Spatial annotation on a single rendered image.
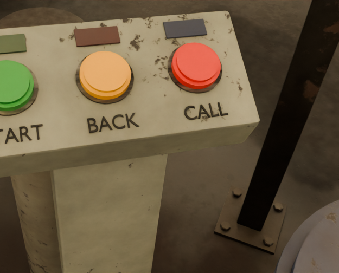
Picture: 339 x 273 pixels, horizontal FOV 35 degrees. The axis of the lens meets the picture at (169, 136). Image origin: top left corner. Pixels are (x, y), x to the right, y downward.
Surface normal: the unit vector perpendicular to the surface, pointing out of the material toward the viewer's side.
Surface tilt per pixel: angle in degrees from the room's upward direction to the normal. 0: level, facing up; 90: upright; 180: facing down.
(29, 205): 90
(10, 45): 20
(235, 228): 0
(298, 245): 0
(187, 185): 0
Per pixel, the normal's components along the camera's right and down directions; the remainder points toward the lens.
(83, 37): 0.17, -0.37
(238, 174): 0.09, -0.66
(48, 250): -0.14, 0.73
